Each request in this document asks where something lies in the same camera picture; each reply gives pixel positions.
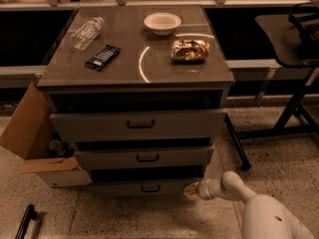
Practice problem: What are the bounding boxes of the black bar on floor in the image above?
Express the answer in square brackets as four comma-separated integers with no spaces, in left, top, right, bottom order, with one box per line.
[15,204,37,239]

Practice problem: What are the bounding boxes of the grey middle drawer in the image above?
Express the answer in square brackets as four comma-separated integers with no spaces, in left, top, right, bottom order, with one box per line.
[75,146,213,170]

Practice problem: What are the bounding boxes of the golden foil snack bag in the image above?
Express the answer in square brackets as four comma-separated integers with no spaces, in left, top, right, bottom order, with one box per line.
[171,39,210,62]

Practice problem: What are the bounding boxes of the dark blue snack bar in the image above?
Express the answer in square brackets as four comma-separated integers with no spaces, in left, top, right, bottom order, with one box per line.
[85,45,121,71]

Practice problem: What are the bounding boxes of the grey drawer cabinet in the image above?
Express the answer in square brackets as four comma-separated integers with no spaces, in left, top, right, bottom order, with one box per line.
[36,5,235,181]

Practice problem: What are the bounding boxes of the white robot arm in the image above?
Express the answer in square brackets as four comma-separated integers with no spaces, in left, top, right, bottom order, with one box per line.
[183,171,315,239]

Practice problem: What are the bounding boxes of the open cardboard box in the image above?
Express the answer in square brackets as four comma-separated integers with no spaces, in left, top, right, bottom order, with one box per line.
[0,83,92,187]

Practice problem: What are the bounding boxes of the black desk with frame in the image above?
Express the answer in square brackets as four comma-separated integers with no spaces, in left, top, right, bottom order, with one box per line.
[225,15,319,170]

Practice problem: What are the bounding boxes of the white paper bowl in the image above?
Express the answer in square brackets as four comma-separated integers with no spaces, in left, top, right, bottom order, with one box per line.
[144,13,181,36]

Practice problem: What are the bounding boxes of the clear plastic water bottle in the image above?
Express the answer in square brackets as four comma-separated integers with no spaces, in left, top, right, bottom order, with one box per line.
[70,17,104,51]

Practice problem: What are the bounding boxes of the grey drawer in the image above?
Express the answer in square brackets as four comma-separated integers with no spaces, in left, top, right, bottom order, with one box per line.
[50,110,225,142]
[89,165,205,196]
[75,146,213,170]

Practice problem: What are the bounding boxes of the grey top drawer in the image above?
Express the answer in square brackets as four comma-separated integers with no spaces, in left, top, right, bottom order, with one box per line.
[50,110,225,142]

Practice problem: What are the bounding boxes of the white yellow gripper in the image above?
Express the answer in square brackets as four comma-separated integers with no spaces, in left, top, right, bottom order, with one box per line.
[183,179,221,200]

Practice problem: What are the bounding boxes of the grey bottom drawer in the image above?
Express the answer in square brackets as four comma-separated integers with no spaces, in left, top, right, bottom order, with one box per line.
[89,165,205,196]

